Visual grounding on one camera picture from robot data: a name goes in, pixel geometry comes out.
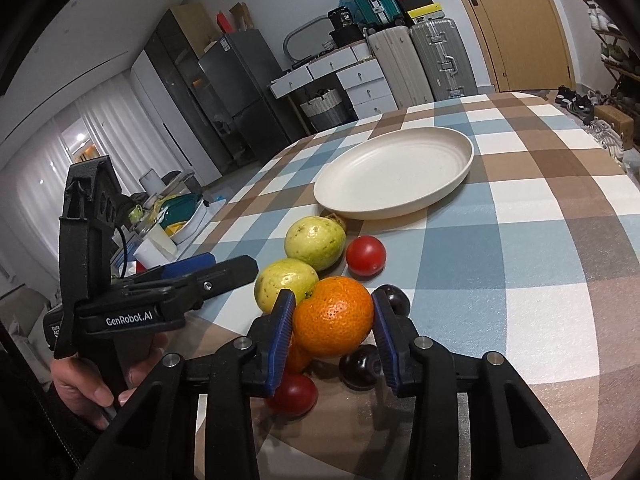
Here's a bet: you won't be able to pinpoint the cardboard box on floor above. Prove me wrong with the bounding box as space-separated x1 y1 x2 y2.
594 105 634 151

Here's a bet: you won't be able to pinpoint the white drawer desk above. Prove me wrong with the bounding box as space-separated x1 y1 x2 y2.
270 40 397 131

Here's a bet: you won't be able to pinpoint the small brown longan fruit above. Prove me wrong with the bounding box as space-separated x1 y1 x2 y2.
323 212 348 232

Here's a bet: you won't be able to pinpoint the orange mandarin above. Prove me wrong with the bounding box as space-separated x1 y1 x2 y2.
285 335 312 374
293 276 374 359

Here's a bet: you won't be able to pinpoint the cream round plate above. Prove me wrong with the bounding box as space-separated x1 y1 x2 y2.
314 127 475 221

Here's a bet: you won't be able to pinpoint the dark purple passion fruit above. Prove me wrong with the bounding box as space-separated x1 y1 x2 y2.
376 284 411 318

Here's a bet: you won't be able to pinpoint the silver suitcase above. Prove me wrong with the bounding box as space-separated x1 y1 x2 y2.
410 18 478 101

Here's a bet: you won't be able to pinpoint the black tall cabinet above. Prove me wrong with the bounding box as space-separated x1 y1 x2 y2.
144 10 240 176

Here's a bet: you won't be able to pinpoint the white curtains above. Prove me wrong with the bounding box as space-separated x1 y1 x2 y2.
1 70 183 278

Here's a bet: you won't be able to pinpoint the beige suitcase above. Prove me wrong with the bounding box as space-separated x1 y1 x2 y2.
367 26 434 108

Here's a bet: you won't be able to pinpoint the woven laundry basket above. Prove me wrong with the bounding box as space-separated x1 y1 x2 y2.
300 89 349 132

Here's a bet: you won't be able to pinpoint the shoe rack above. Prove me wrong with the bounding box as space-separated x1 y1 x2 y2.
582 0 639 116

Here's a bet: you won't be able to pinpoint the person's left hand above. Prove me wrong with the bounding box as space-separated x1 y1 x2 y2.
50 333 169 430

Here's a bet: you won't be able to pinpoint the red tomato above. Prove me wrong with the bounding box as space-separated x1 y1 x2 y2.
265 373 319 418
345 235 386 278

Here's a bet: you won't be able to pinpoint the wooden door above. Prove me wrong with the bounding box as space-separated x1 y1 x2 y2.
462 0 575 92

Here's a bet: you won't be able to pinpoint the greenish guava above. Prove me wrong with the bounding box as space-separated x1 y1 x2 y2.
254 258 319 313

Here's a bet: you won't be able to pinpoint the grey refrigerator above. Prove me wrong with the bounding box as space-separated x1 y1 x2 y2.
200 29 306 164

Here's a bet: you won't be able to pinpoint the yellow-green guava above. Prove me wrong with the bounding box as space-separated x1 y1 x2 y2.
284 216 346 272

